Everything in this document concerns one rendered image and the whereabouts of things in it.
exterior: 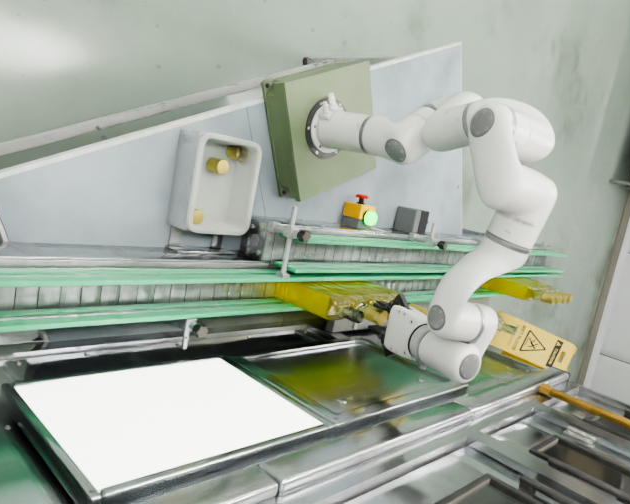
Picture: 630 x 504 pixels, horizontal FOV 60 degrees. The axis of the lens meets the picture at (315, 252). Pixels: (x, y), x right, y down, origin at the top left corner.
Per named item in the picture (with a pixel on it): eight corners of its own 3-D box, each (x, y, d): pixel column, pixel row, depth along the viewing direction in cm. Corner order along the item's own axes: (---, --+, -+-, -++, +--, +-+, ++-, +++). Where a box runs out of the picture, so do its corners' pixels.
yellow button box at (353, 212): (339, 222, 169) (357, 227, 164) (344, 199, 168) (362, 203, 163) (354, 224, 174) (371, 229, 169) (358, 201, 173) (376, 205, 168)
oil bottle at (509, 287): (479, 286, 217) (549, 308, 198) (482, 273, 217) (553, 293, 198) (486, 286, 222) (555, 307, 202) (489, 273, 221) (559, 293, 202)
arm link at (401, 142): (352, 127, 127) (407, 134, 116) (387, 102, 134) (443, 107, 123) (361, 163, 133) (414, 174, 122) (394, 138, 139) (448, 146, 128)
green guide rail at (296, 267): (273, 264, 135) (295, 273, 130) (274, 261, 135) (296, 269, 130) (547, 268, 261) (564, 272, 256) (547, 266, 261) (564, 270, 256)
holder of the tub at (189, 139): (162, 246, 128) (180, 254, 122) (180, 128, 124) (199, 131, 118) (222, 248, 140) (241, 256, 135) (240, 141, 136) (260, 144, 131)
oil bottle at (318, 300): (272, 296, 138) (333, 323, 124) (276, 274, 137) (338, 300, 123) (289, 295, 142) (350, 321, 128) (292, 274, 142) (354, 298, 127)
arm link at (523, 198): (478, 219, 111) (425, 204, 102) (525, 117, 105) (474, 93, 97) (541, 252, 98) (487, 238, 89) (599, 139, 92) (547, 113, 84)
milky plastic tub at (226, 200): (166, 224, 126) (186, 232, 121) (181, 127, 123) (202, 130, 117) (227, 228, 139) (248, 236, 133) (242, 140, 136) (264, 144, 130)
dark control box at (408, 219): (392, 228, 189) (412, 233, 183) (396, 205, 188) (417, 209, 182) (405, 229, 195) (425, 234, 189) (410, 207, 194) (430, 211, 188)
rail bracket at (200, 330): (156, 336, 117) (190, 359, 108) (160, 305, 116) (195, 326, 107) (172, 334, 120) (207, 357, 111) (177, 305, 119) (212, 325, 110)
